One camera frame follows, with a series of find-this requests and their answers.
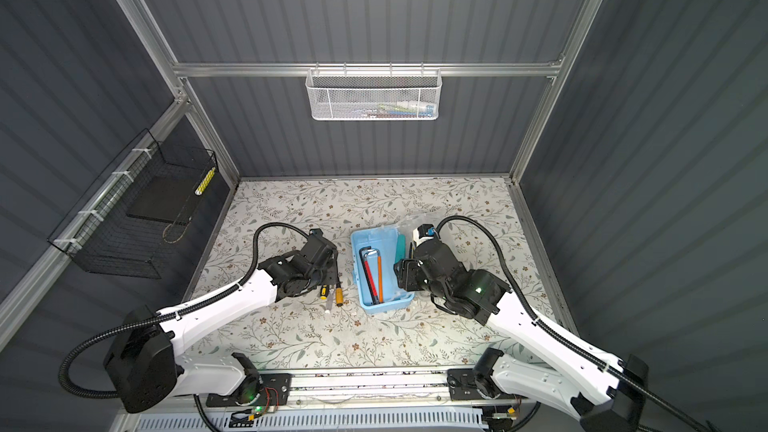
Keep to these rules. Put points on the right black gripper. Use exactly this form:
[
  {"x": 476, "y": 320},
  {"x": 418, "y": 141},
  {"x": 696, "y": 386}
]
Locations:
[{"x": 405, "y": 273}]

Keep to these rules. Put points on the orange handled black screwdriver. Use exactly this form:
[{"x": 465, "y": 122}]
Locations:
[{"x": 339, "y": 297}]

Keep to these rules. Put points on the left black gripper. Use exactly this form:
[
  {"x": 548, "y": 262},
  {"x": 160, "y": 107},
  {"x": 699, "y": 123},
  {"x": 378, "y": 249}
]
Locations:
[{"x": 332, "y": 267}]

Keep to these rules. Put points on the light blue plastic tool box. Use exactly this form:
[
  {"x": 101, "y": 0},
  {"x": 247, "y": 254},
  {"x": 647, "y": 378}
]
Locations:
[{"x": 384, "y": 238}]

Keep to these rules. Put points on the pens in white basket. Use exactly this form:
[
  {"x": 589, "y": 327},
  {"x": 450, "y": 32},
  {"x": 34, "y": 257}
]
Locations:
[{"x": 402, "y": 109}]

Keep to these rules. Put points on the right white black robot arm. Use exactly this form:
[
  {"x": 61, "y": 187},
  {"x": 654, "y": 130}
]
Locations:
[{"x": 574, "y": 377}]

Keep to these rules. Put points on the long black hex key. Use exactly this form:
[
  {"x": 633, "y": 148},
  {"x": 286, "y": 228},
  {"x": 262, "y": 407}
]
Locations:
[{"x": 370, "y": 256}]

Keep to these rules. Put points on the yellow green marker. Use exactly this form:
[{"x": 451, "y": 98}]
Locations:
[{"x": 205, "y": 181}]

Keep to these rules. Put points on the black flat pad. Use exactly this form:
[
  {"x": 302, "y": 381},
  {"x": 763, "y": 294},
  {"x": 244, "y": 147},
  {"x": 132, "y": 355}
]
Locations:
[{"x": 167, "y": 200}]

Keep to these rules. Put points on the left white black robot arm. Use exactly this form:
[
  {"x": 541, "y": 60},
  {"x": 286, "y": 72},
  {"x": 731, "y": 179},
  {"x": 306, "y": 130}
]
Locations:
[{"x": 151, "y": 363}]

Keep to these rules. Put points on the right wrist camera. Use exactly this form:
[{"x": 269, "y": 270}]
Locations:
[{"x": 422, "y": 233}]

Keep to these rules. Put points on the white ventilation grille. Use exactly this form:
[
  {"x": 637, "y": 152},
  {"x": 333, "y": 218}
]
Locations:
[{"x": 383, "y": 419}]

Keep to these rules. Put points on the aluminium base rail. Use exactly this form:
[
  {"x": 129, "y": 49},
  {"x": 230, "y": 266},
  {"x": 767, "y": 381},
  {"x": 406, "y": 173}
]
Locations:
[{"x": 366, "y": 384}]

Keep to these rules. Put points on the black wire mesh basket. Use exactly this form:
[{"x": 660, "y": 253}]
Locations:
[{"x": 140, "y": 224}]

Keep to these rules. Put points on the teal utility knife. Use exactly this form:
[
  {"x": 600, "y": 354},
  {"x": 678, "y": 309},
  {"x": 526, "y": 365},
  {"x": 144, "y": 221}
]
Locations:
[{"x": 401, "y": 248}]

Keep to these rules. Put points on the white wire mesh basket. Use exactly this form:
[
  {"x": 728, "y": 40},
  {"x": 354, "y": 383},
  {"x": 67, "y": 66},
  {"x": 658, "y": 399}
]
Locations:
[{"x": 339, "y": 97}]

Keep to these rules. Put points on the red handled hex key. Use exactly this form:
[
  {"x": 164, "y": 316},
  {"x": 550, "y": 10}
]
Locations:
[{"x": 364, "y": 254}]

